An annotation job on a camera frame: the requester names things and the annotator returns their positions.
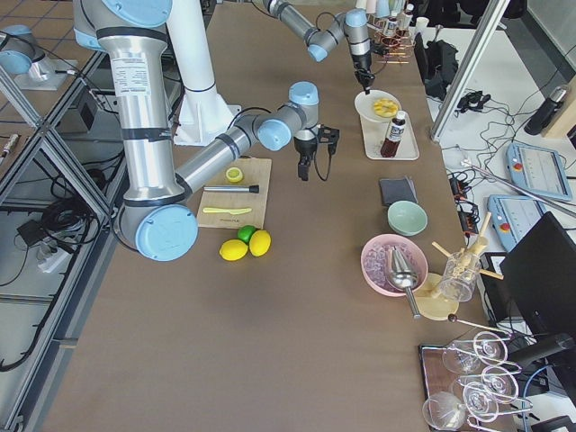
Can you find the teach pendant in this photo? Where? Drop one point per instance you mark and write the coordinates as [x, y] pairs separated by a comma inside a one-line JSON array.
[[539, 170], [513, 216]]

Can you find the dark tea bottle on tray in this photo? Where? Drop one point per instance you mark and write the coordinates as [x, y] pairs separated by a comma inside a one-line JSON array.
[[393, 136]]

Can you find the pink ice bowl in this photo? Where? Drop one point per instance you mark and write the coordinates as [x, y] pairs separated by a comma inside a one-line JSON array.
[[374, 258]]

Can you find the aluminium frame post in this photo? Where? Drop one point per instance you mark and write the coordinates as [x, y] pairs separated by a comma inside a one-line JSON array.
[[487, 25]]

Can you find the cream rectangular tray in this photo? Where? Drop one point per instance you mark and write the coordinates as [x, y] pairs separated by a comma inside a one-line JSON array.
[[374, 129]]

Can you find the wooden cutting board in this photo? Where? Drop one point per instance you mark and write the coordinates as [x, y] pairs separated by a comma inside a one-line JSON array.
[[256, 171]]

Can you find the bottle in wire rack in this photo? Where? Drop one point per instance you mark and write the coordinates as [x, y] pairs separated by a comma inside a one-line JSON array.
[[391, 25]]

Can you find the lower teach pendant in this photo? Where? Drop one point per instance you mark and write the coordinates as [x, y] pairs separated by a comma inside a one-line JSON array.
[[513, 216]]

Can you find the wooden mug tree stand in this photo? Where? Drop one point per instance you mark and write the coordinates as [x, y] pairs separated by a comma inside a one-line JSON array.
[[431, 302]]

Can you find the yellow plastic knife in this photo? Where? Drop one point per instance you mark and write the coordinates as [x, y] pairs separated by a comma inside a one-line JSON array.
[[230, 211]]

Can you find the copper wire bottle rack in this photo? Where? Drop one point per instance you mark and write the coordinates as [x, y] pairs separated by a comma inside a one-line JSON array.
[[395, 50]]

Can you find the mint green bowl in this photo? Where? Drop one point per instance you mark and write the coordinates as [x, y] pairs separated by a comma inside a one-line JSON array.
[[407, 218]]

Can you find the whole yellow lemon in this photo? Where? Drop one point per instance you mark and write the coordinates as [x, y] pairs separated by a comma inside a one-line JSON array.
[[233, 249]]

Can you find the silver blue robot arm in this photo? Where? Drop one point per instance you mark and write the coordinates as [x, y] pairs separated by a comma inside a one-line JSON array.
[[154, 219], [351, 25]]

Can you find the green lime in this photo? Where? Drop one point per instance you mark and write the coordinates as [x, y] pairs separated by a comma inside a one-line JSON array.
[[246, 232]]

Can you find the metal ice scoop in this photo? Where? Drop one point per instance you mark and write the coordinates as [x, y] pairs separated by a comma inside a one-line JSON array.
[[403, 277]]

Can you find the half lemon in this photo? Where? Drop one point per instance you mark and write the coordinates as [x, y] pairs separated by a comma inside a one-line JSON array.
[[234, 175]]

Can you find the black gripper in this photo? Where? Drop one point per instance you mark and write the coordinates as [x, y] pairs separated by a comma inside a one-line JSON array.
[[361, 61], [303, 147]]

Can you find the grey folded cloth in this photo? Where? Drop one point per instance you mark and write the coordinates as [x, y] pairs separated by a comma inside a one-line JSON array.
[[397, 189]]

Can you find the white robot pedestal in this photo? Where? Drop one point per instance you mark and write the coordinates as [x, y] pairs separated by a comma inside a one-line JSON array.
[[204, 114]]

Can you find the clear glass mug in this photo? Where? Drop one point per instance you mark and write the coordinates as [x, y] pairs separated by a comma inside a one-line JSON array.
[[458, 281]]

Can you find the black monitor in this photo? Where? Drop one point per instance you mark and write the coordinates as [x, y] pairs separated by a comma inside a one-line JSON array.
[[540, 274]]

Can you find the upper teach pendant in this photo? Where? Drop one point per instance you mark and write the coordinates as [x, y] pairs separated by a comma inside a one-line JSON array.
[[539, 170]]

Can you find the black thermos bottle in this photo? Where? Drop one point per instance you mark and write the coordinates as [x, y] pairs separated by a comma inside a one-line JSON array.
[[547, 110]]

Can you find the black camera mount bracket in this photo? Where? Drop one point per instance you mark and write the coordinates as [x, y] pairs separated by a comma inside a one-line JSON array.
[[329, 137]]

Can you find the braided glazed donut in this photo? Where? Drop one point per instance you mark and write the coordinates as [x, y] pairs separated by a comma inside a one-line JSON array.
[[385, 108]]

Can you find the white round plate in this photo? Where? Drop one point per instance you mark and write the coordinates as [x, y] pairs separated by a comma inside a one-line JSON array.
[[364, 103]]

